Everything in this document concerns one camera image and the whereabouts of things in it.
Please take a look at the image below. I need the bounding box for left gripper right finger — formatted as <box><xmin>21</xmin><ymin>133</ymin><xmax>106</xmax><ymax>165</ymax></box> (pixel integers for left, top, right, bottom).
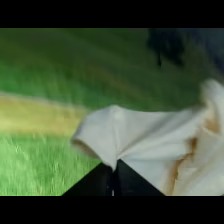
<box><xmin>113</xmin><ymin>158</ymin><xmax>165</xmax><ymax>197</ymax></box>

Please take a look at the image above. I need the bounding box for cream shirt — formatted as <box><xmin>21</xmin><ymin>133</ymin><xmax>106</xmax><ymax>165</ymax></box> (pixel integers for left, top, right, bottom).
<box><xmin>70</xmin><ymin>78</ymin><xmax>224</xmax><ymax>197</ymax></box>

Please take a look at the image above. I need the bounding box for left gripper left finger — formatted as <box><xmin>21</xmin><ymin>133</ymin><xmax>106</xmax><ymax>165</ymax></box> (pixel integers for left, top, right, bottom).
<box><xmin>61</xmin><ymin>163</ymin><xmax>115</xmax><ymax>197</ymax></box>

